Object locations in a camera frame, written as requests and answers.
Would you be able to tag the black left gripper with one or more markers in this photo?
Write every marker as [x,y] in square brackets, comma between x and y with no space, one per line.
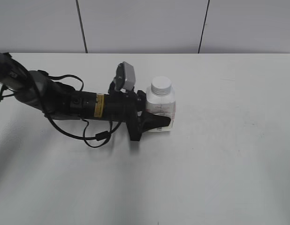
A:
[129,108]

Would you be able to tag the white square drink bottle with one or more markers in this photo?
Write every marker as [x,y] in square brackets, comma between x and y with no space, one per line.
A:
[161,101]

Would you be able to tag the white ribbed screw cap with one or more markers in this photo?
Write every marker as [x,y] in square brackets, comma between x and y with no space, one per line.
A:
[161,86]

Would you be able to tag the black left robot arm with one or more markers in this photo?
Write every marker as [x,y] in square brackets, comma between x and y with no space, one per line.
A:
[58,101]

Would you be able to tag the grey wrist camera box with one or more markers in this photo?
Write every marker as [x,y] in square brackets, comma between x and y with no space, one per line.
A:
[125,77]

